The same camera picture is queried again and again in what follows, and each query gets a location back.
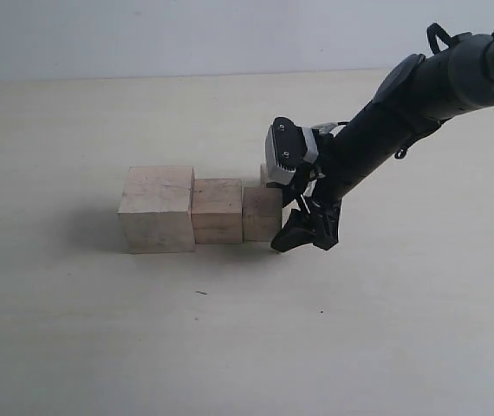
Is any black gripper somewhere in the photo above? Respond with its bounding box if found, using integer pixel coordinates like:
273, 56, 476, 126
270, 104, 416, 252

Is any second largest wooden cube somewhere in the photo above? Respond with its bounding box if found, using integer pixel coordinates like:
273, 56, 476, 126
192, 179, 243, 244

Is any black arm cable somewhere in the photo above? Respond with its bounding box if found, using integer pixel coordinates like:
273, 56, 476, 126
315, 22, 494, 160

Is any medium small wooden cube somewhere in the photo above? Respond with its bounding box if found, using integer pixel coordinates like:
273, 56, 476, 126
243, 186, 283, 243

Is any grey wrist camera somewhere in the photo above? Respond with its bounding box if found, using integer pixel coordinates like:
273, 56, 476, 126
265, 116, 337, 186

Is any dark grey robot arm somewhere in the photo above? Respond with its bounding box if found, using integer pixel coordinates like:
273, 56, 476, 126
265, 23, 494, 252

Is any smallest wooden cube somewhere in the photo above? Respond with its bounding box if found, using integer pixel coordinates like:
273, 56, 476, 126
260, 164, 280, 188

